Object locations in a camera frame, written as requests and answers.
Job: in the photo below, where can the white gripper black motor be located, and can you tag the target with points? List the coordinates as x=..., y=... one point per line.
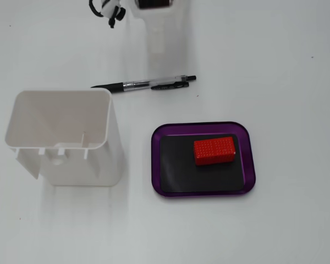
x=157, y=36

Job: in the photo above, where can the clear black ballpoint pen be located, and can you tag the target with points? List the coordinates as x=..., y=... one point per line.
x=134, y=85

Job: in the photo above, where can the white plastic pen holder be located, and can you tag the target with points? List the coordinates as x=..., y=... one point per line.
x=79, y=167

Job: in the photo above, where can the purple metal tray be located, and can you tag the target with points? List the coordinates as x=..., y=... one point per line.
x=156, y=137

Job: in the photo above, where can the red perforated block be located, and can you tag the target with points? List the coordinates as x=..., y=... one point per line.
x=213, y=152

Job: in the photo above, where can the black tray mat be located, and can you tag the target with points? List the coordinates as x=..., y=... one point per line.
x=181, y=176

